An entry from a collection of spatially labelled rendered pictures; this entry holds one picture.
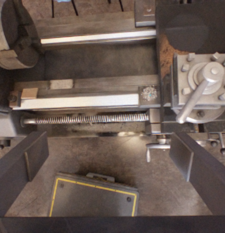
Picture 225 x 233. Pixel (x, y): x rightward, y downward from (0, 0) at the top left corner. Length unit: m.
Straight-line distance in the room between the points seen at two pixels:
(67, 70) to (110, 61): 0.27
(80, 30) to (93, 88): 0.34
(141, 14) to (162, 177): 1.36
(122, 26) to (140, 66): 0.24
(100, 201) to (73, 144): 0.63
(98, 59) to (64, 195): 1.07
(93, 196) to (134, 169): 0.49
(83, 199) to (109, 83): 0.96
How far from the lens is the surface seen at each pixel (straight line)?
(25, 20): 0.79
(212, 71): 0.55
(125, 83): 0.87
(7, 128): 1.08
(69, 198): 1.50
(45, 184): 1.92
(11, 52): 0.70
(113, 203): 1.44
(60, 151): 1.80
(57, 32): 1.08
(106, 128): 1.27
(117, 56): 1.05
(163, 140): 0.95
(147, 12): 1.01
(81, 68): 1.06
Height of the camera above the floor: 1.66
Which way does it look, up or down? 81 degrees down
